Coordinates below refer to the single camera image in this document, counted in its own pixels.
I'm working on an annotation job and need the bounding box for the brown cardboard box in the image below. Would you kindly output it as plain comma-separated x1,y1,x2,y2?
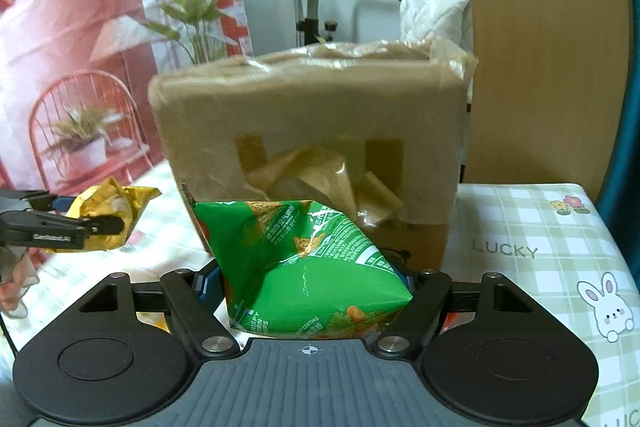
148,38,478,273

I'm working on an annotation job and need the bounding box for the clear snack packet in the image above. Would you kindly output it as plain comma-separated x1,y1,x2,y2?
0,252,41,319

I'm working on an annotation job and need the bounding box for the plaid bunny tablecloth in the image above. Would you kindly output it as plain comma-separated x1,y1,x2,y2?
0,159,633,427

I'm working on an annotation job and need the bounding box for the printed wall cloth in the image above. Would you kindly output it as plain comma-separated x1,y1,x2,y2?
0,0,251,195

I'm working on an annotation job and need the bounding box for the yellow snack packet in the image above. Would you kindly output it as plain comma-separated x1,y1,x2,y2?
42,177,163,254

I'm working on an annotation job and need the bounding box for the light wooden board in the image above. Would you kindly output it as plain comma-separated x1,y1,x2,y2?
457,0,633,202

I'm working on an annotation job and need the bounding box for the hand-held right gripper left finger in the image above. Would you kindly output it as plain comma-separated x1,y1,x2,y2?
65,269,241,355

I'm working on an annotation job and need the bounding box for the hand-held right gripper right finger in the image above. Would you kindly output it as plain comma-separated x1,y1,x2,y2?
377,269,547,358

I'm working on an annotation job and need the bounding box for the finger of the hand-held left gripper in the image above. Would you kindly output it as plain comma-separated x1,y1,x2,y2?
0,213,126,254
0,189,71,214

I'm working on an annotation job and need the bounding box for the white quilted cloth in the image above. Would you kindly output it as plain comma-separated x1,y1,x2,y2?
399,0,473,52

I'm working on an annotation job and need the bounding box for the orange snack packet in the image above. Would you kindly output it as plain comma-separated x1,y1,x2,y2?
440,309,481,333

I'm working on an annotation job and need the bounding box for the green snack bag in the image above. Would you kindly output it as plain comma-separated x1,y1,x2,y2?
182,184,416,340

